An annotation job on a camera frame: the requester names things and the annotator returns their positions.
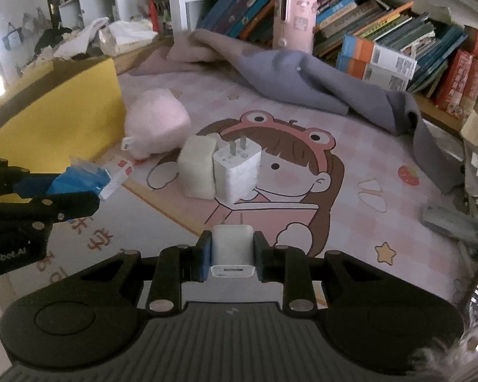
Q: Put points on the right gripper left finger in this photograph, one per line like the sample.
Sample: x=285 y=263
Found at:
x=174 y=266

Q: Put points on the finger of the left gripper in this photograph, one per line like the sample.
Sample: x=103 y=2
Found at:
x=51 y=209
x=20 y=181

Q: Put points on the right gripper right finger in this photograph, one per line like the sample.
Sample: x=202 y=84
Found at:
x=287 y=266

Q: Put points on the blue wrapper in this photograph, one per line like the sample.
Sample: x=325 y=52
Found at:
x=80 y=176

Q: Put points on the small white USB charger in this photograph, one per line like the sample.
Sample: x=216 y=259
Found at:
x=232 y=251

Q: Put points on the white foam block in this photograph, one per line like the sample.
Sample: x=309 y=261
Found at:
x=195 y=167

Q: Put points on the large white plug charger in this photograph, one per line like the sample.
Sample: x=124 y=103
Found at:
x=236 y=169

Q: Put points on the small white red box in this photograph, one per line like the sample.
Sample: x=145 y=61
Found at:
x=119 y=169

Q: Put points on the cartoon girl desk mat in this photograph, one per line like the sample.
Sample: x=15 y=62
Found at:
x=326 y=183

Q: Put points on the pink plush toy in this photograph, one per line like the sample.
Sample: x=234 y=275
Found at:
x=156 y=122

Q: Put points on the grey stapler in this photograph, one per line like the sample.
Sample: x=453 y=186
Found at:
x=451 y=223

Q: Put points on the white tissue pack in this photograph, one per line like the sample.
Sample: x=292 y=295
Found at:
x=123 y=37

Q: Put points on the grey purple blanket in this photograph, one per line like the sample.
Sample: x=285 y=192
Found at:
x=296 y=77

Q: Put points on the upper orange blue white box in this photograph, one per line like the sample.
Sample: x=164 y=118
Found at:
x=371 y=53

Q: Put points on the pink cylindrical humidifier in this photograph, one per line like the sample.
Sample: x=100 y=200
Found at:
x=293 y=24

